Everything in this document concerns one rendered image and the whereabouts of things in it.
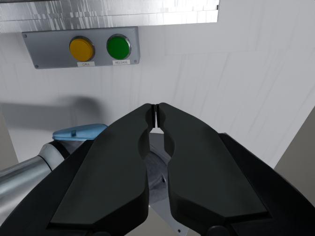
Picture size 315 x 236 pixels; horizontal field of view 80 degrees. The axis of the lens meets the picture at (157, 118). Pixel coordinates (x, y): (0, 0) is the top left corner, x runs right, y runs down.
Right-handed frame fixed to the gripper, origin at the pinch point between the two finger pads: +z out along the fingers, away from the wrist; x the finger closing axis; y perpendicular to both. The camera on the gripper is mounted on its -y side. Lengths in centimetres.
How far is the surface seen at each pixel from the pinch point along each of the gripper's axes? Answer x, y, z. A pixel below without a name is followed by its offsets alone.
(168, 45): 3.6, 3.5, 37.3
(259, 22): 24.6, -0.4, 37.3
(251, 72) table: 25.3, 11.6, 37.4
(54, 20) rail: -17.3, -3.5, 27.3
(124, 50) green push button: -5.4, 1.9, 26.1
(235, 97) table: 22.4, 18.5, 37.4
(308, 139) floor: 138, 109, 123
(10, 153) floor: -136, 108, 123
